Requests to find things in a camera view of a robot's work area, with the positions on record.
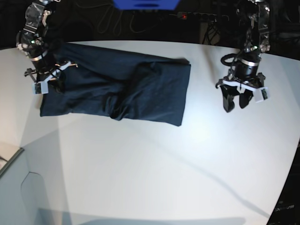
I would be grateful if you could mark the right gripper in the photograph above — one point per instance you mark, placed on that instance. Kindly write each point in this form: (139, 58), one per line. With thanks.
(44, 66)

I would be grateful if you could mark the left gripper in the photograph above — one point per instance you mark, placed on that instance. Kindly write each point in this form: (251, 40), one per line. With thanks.
(230, 92)

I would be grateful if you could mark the dark navy t-shirt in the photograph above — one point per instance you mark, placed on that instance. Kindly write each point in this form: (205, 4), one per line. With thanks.
(120, 85)

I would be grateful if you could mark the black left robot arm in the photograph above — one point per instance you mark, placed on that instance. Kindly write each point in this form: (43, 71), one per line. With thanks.
(255, 14)

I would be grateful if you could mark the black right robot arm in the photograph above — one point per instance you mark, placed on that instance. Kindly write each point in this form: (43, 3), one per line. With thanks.
(31, 40)

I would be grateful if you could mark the black power strip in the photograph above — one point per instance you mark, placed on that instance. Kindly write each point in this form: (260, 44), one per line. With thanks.
(203, 17)

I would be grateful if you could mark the blue plastic bin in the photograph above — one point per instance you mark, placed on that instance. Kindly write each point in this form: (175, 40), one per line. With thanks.
(146, 4)

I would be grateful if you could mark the black device with label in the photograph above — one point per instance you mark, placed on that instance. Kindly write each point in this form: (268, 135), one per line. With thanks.
(285, 214)

